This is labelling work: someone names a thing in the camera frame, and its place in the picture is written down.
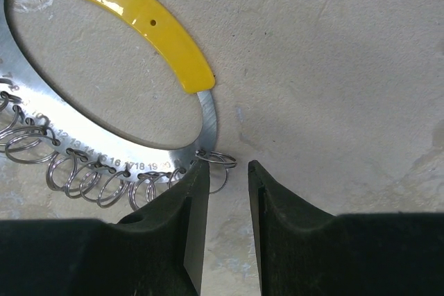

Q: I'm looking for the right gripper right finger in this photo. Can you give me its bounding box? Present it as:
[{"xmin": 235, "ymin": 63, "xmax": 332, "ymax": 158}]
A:
[{"xmin": 248, "ymin": 161, "xmax": 443, "ymax": 295}]

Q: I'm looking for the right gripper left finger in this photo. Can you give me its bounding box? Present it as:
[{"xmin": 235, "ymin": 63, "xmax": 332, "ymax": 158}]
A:
[{"xmin": 1, "ymin": 162, "xmax": 210, "ymax": 295}]

